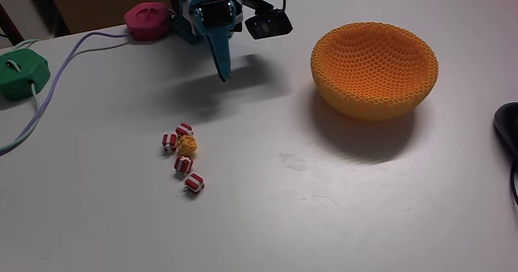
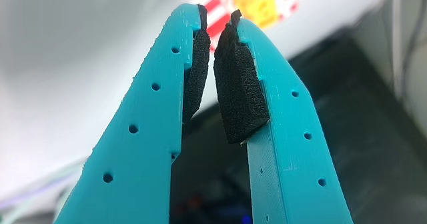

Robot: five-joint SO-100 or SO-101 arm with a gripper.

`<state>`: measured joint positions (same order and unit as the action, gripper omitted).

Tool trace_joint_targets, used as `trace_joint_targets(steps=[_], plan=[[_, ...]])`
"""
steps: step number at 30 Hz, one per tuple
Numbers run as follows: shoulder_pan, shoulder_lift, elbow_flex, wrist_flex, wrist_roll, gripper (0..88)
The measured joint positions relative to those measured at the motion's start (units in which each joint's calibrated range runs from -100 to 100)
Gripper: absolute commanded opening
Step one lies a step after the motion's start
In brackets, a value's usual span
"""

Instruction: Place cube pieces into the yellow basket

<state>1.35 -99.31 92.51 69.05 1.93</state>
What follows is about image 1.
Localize green hexagonal box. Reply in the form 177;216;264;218
0;47;52;102

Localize yellow cube piece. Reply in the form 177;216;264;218
176;134;199;158

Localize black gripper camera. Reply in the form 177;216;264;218
232;0;294;41

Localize pink hexagonal box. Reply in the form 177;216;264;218
123;2;172;42

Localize black computer mouse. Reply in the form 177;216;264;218
493;101;518;164

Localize red white cube piece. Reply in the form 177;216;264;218
184;172;206;194
175;122;194;138
173;155;194;176
161;132;179;152

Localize pale green cable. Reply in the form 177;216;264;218
0;38;44;152

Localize yellow honeycomb basket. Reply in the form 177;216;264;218
310;20;439;122

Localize purple cable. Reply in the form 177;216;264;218
0;31;131;157

